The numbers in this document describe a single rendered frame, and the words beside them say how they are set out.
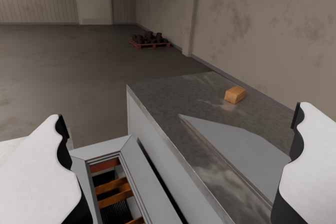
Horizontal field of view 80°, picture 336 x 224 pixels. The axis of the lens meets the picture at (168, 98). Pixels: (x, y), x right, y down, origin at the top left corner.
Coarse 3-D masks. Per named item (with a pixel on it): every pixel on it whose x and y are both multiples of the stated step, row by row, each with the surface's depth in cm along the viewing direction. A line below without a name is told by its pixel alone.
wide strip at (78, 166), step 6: (72, 156) 88; (72, 162) 85; (78, 162) 85; (84, 162) 86; (72, 168) 82; (78, 168) 83; (84, 168) 83; (78, 174) 80; (84, 174) 80; (78, 180) 78; (84, 180) 78; (84, 186) 76; (84, 192) 73; (90, 192) 74; (90, 198) 71; (90, 204) 70; (90, 210) 68; (96, 222) 64
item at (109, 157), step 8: (112, 152) 92; (120, 152) 93; (88, 160) 88; (96, 160) 89; (104, 160) 90; (120, 160) 91; (88, 168) 86; (88, 176) 81; (128, 176) 83; (136, 192) 76; (96, 200) 73; (136, 200) 74; (96, 208) 70; (144, 208) 71; (96, 216) 67; (144, 216) 69
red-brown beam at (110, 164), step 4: (112, 160) 94; (116, 160) 95; (100, 164) 92; (104, 164) 93; (108, 164) 94; (112, 164) 95; (116, 164) 96; (92, 168) 91; (96, 168) 92; (100, 168) 93; (104, 168) 94; (92, 172) 92
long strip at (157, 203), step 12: (132, 144) 97; (132, 156) 90; (144, 156) 91; (132, 168) 84; (144, 168) 85; (144, 180) 80; (156, 180) 80; (144, 192) 75; (156, 192) 75; (144, 204) 71; (156, 204) 71; (168, 204) 71; (156, 216) 67; (168, 216) 68
